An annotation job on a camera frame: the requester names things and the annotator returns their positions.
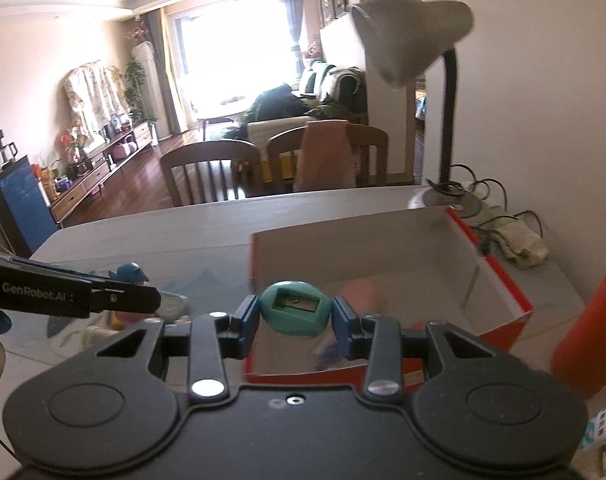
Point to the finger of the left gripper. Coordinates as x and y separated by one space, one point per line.
110 295

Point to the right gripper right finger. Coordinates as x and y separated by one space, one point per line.
377 339

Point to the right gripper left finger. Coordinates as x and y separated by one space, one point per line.
214 337

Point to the grey correction tape dispenser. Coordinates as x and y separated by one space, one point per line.
172 306

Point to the teal pencil sharpener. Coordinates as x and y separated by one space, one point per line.
295 308

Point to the pink round object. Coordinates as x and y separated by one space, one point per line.
363 296

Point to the patterned table mat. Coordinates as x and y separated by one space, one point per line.
212 280

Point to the blue cabinet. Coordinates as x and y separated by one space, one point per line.
26 221

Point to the red cardboard box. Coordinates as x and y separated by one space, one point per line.
425 262

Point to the wooden tv console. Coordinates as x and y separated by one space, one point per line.
107 160

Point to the crumpled cream cloth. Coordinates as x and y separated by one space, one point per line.
519 244

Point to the pink cloth on chair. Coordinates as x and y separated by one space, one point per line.
326 161

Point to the left dark wooden chair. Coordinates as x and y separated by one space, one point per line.
213 171

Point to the dark wooden chair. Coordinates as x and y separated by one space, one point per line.
369 148
213 171

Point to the white floor air conditioner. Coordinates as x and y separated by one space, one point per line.
151 92

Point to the right dark wooden chair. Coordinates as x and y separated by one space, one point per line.
369 148

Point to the red thermos bottle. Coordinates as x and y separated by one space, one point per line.
580 359

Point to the sofa with clothes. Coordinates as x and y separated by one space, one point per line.
328 92

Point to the grey desk lamp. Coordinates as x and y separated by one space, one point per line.
405 37

